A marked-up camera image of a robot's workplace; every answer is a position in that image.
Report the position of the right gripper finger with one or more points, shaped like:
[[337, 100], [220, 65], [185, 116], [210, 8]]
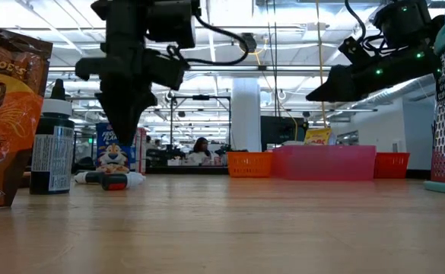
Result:
[[338, 87]]

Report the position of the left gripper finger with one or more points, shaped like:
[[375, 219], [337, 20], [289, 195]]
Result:
[[136, 110], [115, 110]]

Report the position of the purple cereal box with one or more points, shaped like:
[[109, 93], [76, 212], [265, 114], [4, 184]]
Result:
[[138, 152]]

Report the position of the blue Frosted Flakes cereal box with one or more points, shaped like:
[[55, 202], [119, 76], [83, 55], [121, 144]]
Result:
[[110, 160]]

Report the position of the yellow Corn Pops cereal box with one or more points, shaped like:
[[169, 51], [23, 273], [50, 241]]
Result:
[[317, 137]]

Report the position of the small dropper bottle black label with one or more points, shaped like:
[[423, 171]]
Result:
[[91, 177]]

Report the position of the small dropper bottle red label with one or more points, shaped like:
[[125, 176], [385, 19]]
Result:
[[115, 182]]

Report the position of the black squeeze bottle white label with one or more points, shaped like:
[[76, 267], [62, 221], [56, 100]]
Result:
[[51, 152]]

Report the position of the orange brown snack bag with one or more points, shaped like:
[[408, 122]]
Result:
[[9, 114]]

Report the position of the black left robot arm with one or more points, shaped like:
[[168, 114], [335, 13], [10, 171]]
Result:
[[131, 23]]

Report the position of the black background robot arm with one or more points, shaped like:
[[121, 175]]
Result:
[[223, 150], [167, 156]]

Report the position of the person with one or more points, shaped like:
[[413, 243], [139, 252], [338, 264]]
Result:
[[201, 146], [157, 143], [148, 141]]

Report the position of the black cabinet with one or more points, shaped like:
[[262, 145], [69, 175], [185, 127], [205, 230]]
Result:
[[279, 131]]

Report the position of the pink plastic bin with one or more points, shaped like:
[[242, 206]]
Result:
[[323, 163]]

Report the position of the red plastic basket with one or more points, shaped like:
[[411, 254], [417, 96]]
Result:
[[391, 165]]

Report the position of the white column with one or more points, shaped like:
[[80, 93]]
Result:
[[245, 114]]

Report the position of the orange plastic basket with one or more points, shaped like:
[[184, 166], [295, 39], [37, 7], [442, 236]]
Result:
[[249, 164]]

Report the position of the grey ceiling duct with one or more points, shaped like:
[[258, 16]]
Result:
[[393, 93]]

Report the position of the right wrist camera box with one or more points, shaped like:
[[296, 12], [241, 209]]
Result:
[[353, 49]]

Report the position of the black metal frame rig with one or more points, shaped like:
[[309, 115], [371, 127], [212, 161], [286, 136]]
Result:
[[201, 97]]

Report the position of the black aluminium table frame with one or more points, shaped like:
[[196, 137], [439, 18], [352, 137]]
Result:
[[188, 170]]

